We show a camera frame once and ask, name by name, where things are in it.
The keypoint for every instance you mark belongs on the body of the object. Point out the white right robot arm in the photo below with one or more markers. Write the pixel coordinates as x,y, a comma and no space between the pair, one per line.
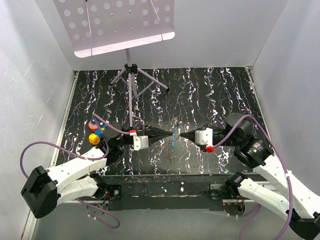
292,200

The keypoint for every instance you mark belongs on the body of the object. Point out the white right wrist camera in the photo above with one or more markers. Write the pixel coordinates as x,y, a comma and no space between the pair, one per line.
204,138

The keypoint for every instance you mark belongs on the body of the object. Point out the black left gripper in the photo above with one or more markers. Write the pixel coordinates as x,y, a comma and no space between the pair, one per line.
154,134

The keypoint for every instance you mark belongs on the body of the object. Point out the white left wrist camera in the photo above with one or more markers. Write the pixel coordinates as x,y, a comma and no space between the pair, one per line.
139,142

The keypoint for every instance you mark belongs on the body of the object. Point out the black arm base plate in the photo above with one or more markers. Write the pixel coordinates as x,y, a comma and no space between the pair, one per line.
164,191

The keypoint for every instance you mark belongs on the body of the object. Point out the yellow blue toy block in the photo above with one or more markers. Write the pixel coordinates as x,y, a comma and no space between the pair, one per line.
95,138

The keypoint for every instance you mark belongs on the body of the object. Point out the orange blue toy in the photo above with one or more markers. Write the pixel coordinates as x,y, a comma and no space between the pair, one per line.
93,125

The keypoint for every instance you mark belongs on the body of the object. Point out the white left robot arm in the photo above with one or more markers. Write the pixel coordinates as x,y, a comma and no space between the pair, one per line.
46,188

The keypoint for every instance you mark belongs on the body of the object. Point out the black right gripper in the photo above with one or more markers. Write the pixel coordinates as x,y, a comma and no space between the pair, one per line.
190,135

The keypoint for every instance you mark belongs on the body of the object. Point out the white perforated music stand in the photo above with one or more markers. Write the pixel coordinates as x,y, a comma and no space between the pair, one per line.
97,27

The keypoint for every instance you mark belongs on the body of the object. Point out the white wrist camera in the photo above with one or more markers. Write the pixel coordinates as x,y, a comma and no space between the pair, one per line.
139,142
204,138

